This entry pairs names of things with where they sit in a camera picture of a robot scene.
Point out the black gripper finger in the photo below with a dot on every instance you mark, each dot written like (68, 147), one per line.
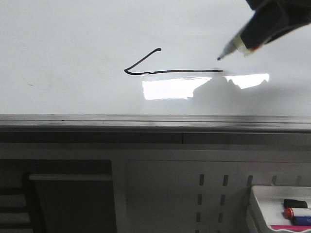
(273, 19)

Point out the whiteboard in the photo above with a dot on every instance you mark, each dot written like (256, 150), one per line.
(154, 57)

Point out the grey whiteboard marker ledge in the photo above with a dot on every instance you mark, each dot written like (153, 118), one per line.
(154, 123)

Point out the white storage tray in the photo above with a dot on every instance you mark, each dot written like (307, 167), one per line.
(266, 206)

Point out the red capped marker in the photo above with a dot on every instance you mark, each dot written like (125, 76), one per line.
(290, 213)

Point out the blue capped marker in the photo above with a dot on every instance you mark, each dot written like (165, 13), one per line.
(302, 220)

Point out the pink white item in tray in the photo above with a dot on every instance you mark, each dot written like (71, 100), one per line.
(292, 228)

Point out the dark panel under board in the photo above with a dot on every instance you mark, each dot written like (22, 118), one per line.
(71, 203)

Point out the white metal stand frame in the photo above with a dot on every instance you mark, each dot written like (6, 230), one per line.
(158, 188)

